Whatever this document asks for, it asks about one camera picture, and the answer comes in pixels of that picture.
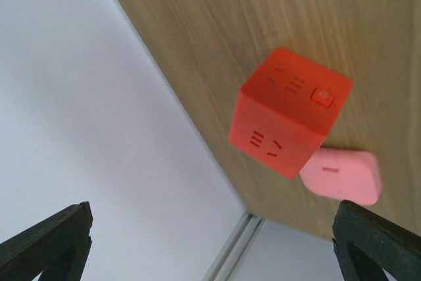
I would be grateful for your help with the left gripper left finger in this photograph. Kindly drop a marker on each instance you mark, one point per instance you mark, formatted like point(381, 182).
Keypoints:
point(56, 248)

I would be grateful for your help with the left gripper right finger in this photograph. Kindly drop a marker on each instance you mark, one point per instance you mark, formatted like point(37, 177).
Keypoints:
point(367, 246)

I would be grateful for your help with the pink plug adapter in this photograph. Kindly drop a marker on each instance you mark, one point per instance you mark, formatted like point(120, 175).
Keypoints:
point(343, 174)

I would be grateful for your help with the red cube plug adapter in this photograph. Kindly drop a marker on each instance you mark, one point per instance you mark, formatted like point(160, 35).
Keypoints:
point(286, 109)

